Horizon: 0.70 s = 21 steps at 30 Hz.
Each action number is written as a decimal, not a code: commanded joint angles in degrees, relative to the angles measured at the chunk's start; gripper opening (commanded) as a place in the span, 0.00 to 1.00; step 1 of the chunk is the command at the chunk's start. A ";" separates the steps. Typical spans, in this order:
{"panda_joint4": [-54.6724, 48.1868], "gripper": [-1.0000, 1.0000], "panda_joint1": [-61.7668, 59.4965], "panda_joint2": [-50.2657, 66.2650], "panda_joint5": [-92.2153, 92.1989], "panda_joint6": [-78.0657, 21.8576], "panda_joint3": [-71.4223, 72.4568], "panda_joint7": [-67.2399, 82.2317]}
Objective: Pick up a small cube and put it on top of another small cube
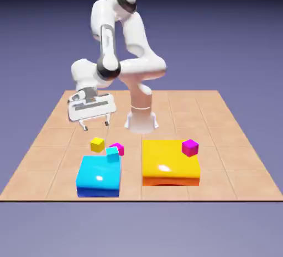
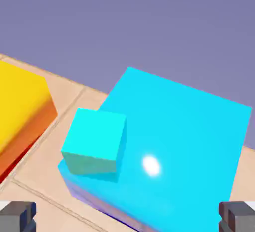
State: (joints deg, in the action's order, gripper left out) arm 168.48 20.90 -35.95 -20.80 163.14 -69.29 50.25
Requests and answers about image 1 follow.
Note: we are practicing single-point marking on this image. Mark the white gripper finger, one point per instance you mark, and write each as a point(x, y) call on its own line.
point(83, 125)
point(107, 119)

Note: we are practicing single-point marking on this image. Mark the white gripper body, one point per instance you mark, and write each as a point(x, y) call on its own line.
point(91, 108)

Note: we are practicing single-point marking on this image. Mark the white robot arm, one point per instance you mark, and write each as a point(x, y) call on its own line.
point(134, 40)

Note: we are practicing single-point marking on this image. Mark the small yellow cube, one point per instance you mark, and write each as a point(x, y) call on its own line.
point(97, 144)

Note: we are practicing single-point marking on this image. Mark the small magenta cube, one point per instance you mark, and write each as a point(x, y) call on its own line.
point(120, 148)
point(190, 147)

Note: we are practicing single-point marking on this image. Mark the small cyan cube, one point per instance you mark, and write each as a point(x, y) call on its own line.
point(112, 154)

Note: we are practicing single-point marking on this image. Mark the large cyan box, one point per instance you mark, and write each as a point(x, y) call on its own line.
point(98, 176)

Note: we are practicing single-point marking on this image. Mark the large yellow box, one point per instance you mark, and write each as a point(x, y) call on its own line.
point(170, 162)

